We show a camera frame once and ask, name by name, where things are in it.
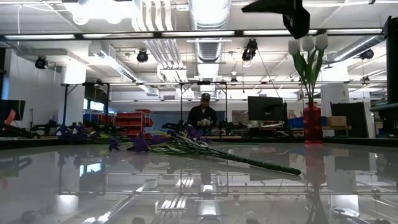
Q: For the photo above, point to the large purple flower bunch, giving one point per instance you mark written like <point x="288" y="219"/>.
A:
<point x="264" y="164"/>

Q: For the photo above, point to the black overhead light bar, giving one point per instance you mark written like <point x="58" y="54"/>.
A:
<point x="157" y="34"/>

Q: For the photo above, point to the black ceiling spotlight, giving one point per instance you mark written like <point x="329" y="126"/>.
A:
<point x="142" y="56"/>
<point x="367" y="54"/>
<point x="41" y="62"/>
<point x="249" y="49"/>

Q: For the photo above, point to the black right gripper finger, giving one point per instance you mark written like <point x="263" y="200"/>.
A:
<point x="295" y="21"/>

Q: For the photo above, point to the grey desk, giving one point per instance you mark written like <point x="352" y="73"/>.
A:
<point x="384" y="107"/>

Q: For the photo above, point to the blue storage bin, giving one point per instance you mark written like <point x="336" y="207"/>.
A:
<point x="297" y="122"/>

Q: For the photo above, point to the small purple flower stem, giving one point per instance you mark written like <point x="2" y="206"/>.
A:
<point x="73" y="133"/>

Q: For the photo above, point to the red storage shelf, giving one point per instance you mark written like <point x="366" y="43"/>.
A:
<point x="130" y="119"/>

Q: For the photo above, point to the black aluminium table frame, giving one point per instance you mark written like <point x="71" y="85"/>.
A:
<point x="264" y="140"/>

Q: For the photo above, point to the white artificial tulip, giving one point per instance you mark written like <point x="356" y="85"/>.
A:
<point x="308" y="43"/>
<point x="321" y="41"/>
<point x="293" y="46"/>

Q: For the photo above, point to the silver ventilation duct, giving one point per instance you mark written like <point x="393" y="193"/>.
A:
<point x="210" y="49"/>

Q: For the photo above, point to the white background flower bunch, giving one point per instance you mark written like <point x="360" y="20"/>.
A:
<point x="205" y="122"/>

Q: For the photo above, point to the small black monitor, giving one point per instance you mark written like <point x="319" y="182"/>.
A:
<point x="20" y="105"/>

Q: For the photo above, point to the black pillar stand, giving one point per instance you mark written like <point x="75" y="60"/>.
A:
<point x="392" y="62"/>

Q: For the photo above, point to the black background robot arm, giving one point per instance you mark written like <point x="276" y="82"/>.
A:
<point x="43" y="127"/>

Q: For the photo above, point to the black panel board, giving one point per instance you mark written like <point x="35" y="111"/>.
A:
<point x="354" y="112"/>

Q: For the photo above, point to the black background rig frame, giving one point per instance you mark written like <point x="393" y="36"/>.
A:
<point x="65" y="105"/>

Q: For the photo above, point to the large black monitor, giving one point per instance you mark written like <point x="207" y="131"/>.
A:
<point x="265" y="108"/>

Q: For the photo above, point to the person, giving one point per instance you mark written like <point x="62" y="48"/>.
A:
<point x="202" y="113"/>

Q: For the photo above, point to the red ribbed glass vase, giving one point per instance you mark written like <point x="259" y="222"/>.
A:
<point x="312" y="124"/>

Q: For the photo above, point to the cardboard box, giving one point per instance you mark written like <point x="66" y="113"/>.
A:
<point x="337" y="121"/>

